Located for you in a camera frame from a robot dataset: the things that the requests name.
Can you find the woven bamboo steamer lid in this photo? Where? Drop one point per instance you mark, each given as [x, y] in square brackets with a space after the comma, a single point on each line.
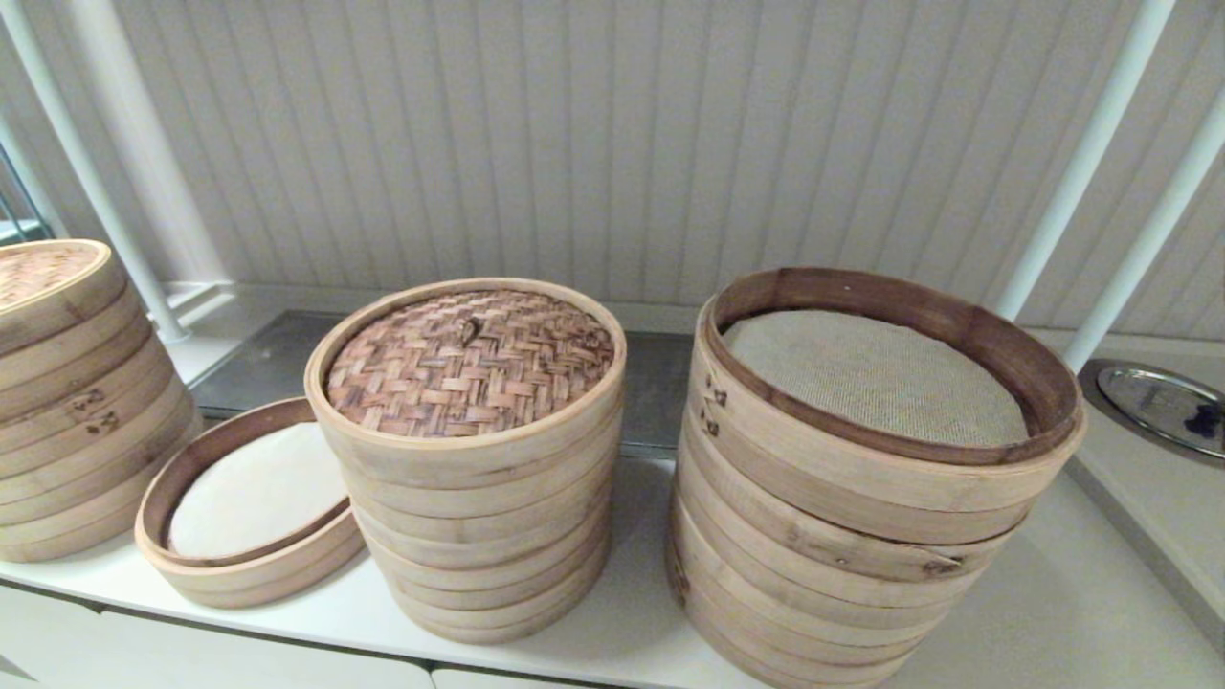
[48, 287]
[469, 373]

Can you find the tan mesh steamer liner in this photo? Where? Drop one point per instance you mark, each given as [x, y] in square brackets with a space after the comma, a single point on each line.
[876, 378]

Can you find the large bamboo steamer basket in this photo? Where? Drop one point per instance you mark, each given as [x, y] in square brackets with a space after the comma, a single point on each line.
[842, 634]
[713, 651]
[842, 675]
[861, 498]
[861, 572]

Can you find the white round steamer liner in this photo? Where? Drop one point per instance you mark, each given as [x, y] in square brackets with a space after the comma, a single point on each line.
[254, 493]

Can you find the stainless steel round lid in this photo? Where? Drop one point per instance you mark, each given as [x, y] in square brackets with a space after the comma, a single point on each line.
[1148, 397]

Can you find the white cabinet front panel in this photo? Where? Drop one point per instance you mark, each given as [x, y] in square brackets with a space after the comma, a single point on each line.
[29, 632]
[268, 670]

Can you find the white metal pole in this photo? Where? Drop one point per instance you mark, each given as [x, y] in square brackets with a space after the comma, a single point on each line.
[1081, 163]
[1148, 249]
[86, 182]

